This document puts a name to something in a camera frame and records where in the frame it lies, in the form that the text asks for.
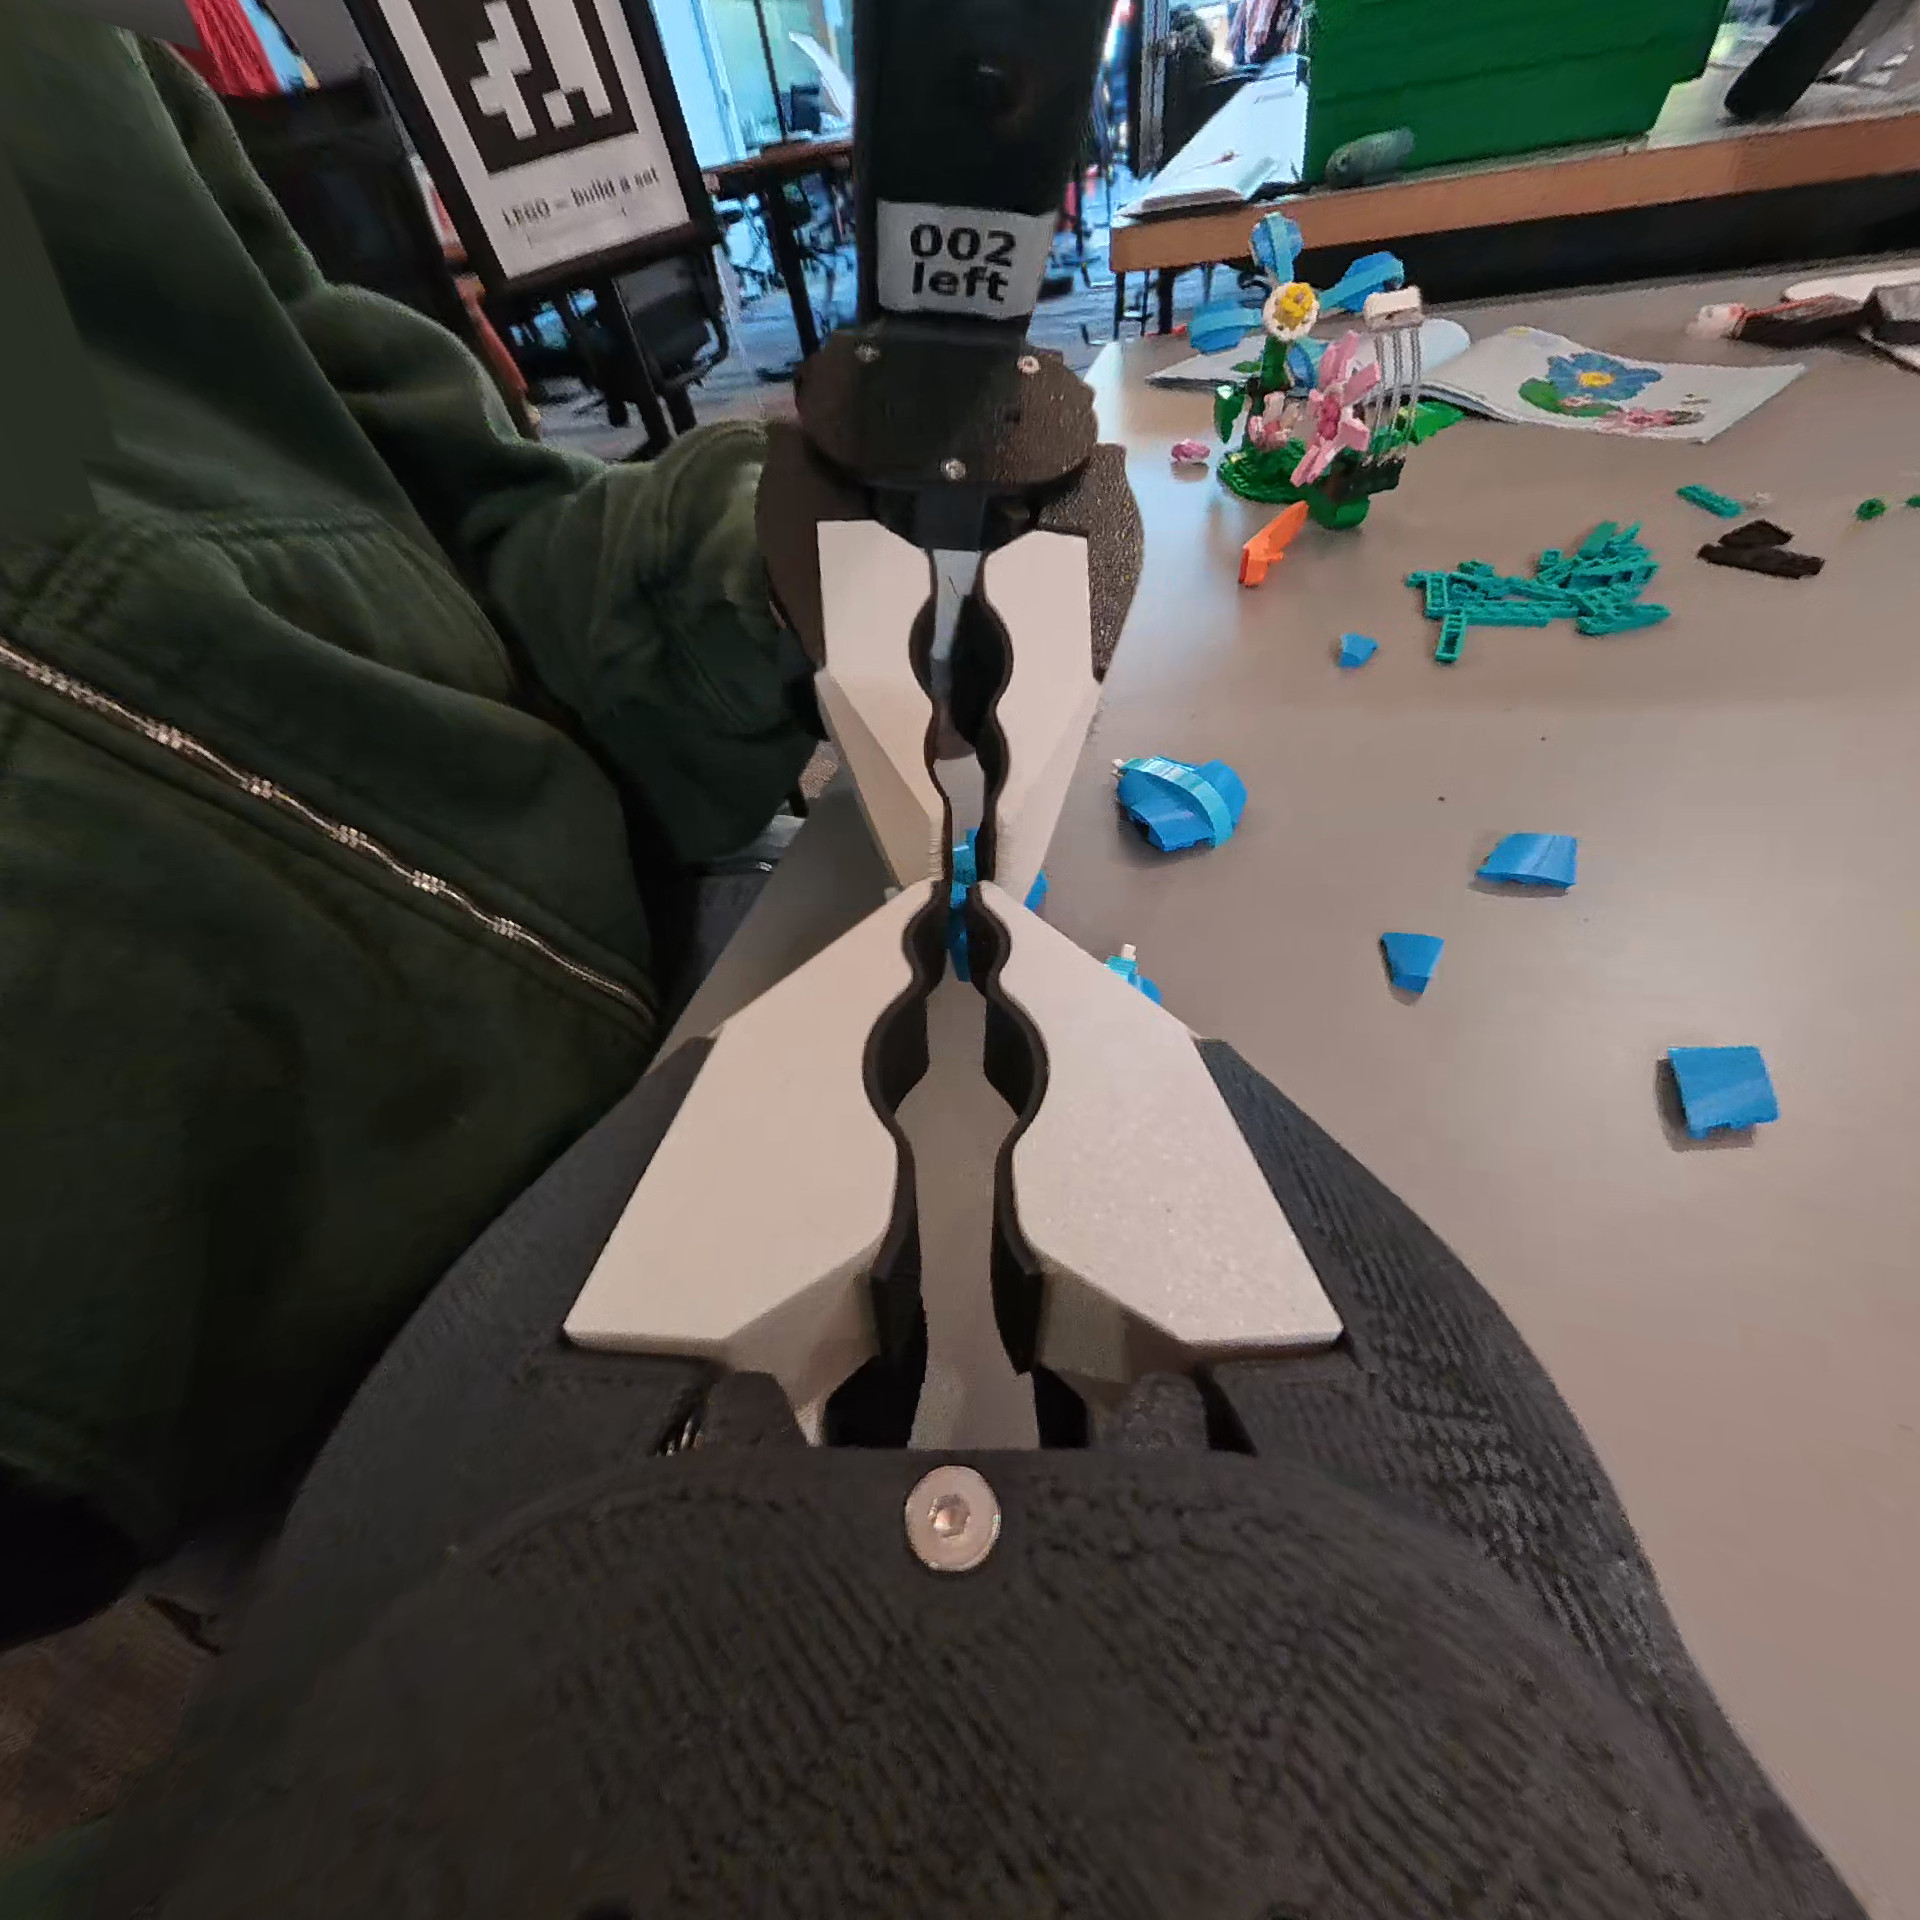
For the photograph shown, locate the lego instruction booklet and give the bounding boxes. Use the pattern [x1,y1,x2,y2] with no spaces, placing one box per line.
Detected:
[1147,318,1809,445]

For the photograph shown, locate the framed marker tag sign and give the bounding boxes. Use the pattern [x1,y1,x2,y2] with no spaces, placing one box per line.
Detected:
[345,0,722,290]

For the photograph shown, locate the black easel stand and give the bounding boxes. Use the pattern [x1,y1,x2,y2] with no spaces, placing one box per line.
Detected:
[442,223,736,459]

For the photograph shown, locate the wooden side table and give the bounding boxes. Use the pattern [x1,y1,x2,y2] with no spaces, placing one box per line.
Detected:
[1111,103,1920,335]

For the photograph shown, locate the black lego pieces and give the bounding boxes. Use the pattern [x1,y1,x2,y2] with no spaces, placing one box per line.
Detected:
[1696,518,1830,581]

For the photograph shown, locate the person's green zip jacket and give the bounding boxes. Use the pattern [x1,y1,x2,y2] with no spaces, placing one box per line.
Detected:
[0,29,783,1577]

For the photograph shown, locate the blue lego petal assembly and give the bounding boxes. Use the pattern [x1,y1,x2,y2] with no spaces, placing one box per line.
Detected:
[1113,757,1248,855]
[945,827,1051,979]

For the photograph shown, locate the lego flower bouquet model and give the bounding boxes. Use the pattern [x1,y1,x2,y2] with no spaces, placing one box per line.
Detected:
[1185,209,1466,534]

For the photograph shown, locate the green storage bin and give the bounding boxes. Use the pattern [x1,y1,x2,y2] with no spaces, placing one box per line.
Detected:
[1300,0,1730,185]

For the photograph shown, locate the black office chair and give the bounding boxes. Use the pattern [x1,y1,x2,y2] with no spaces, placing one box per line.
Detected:
[576,247,736,451]

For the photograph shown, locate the dark boxes with white plate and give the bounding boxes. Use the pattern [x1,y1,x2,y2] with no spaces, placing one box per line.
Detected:
[1692,263,1920,367]

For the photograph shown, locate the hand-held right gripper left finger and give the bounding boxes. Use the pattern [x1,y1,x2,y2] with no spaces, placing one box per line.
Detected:
[564,885,951,1445]

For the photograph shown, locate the person's left forearm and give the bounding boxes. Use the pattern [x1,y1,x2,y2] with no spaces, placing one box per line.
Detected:
[457,421,831,864]

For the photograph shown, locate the pile of teal lego pieces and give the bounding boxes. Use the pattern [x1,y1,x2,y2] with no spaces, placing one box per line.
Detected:
[1408,518,1671,664]

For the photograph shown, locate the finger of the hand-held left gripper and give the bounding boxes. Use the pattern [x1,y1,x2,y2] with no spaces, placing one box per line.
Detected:
[816,515,951,888]
[961,527,1105,887]

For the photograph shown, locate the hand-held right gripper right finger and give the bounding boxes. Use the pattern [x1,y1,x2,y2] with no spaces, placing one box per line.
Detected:
[967,887,1344,1413]

